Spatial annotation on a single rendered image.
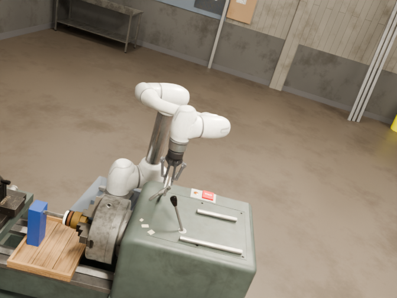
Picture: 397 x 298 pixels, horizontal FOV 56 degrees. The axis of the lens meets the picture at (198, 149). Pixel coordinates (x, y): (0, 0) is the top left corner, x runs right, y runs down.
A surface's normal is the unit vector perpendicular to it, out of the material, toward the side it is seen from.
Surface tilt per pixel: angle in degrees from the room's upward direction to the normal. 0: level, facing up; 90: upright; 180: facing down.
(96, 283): 0
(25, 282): 90
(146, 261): 90
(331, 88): 90
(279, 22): 90
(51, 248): 0
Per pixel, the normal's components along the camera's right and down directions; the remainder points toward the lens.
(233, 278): -0.08, 0.46
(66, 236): 0.25, -0.85
